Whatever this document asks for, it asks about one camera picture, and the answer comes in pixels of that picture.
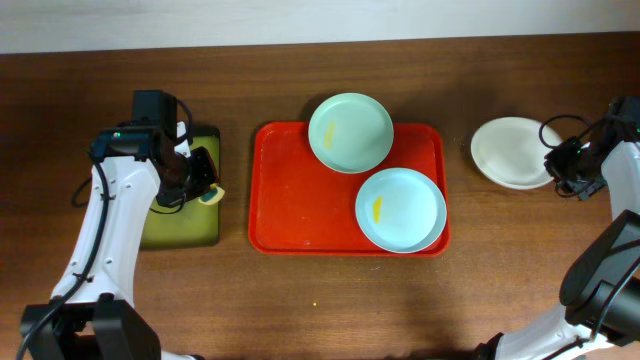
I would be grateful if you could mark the black tray with soapy water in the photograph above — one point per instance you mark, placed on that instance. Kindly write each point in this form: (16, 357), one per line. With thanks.
(196, 225)

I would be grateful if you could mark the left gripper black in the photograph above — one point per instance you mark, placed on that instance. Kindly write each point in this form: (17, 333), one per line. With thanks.
(201, 170)

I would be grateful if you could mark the white plate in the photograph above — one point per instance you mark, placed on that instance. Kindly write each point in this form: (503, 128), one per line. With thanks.
(509, 152)

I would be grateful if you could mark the light blue plate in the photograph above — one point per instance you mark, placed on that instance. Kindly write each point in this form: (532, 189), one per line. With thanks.
(401, 210)

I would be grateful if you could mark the green yellow sponge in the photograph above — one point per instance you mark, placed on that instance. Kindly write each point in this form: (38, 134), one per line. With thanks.
(213, 196)

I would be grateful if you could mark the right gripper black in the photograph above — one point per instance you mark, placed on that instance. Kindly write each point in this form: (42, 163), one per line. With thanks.
(558, 163)

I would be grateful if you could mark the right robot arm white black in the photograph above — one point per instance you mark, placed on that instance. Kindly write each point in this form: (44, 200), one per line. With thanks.
(599, 297)

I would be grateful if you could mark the red plastic tray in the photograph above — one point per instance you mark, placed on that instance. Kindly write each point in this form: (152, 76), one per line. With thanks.
(298, 206)

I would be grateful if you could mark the mint green plate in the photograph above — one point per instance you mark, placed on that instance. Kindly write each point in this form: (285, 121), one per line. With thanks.
(350, 133)

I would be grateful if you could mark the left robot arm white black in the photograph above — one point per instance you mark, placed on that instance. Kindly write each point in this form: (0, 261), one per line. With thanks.
(91, 314)

